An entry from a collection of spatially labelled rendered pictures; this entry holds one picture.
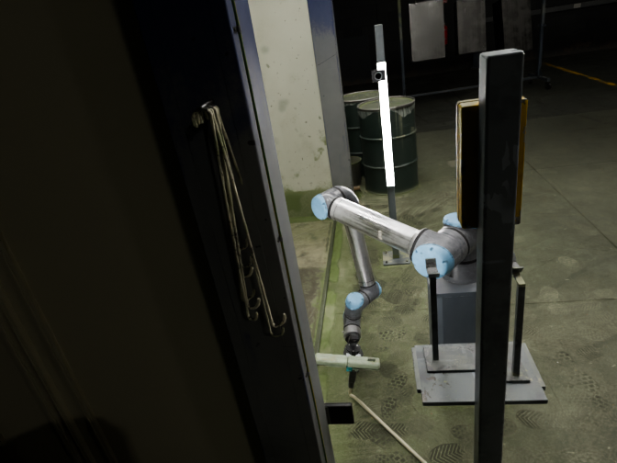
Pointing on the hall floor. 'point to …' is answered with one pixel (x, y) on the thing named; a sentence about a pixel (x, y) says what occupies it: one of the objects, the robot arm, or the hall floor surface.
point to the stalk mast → (495, 241)
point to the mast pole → (388, 186)
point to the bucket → (356, 170)
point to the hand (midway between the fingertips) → (353, 367)
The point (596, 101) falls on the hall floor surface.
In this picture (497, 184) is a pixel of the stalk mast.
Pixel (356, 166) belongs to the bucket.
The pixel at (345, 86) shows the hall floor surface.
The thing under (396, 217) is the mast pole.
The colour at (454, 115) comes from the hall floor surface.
